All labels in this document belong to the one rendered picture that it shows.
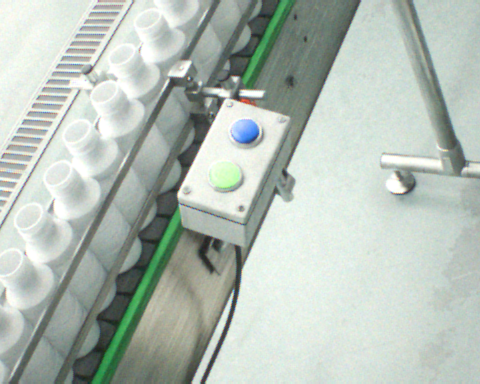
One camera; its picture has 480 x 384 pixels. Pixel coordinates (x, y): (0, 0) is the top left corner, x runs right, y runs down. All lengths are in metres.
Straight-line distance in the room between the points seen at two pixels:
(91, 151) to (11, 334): 0.23
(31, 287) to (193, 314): 0.28
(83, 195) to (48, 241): 0.07
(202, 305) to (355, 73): 1.53
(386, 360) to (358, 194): 0.47
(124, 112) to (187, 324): 0.29
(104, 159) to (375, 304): 1.23
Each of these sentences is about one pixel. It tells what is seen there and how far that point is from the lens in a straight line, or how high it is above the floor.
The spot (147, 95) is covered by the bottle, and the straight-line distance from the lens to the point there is 1.24.
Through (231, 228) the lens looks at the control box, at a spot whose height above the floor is 1.07.
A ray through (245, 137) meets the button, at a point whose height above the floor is 1.12.
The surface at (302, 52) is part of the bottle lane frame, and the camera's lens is 1.50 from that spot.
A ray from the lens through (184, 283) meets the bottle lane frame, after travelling 1.28.
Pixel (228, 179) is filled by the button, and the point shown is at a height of 1.12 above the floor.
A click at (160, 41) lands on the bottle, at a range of 1.26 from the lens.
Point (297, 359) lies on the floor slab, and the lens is 2.29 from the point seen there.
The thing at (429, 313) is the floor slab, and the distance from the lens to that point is 2.26.
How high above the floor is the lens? 1.90
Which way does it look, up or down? 47 degrees down
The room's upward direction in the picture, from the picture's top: 30 degrees counter-clockwise
